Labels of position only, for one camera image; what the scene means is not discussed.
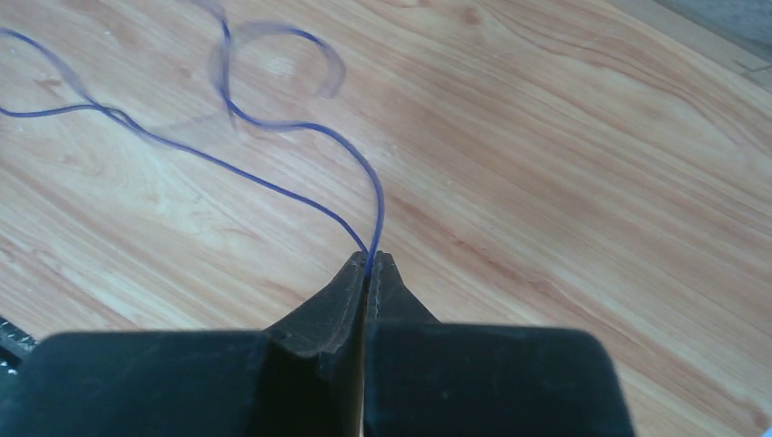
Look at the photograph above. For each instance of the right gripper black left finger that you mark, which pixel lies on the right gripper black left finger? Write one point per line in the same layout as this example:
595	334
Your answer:
301	376

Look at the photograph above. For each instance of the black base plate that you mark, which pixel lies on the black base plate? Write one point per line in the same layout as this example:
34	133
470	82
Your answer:
16	344

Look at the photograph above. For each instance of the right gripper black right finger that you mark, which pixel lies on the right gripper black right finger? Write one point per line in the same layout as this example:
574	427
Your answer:
424	377

